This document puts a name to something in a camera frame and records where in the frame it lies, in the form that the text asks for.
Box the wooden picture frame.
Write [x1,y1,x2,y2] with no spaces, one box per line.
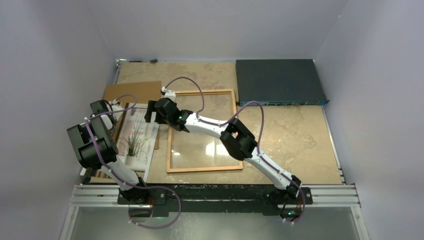
[166,89,243,174]

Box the plant photo print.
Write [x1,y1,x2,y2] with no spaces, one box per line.
[80,102,161,183]

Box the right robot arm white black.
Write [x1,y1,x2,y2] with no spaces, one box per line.
[144,97,305,204]

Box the dark blue network switch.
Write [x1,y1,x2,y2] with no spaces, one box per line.
[235,59,329,107]

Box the clear acrylic sheet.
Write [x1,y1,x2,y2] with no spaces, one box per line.
[166,89,243,174]

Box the aluminium rail base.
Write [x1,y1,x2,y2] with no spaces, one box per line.
[70,183,360,208]

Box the brown cardboard backing board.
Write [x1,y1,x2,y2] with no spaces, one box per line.
[103,81,162,146]

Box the black mounting plate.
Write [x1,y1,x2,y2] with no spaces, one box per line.
[117,183,313,217]

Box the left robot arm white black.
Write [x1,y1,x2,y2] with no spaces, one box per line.
[66,100,152,205]

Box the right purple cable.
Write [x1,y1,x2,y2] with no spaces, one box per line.
[160,76,306,225]

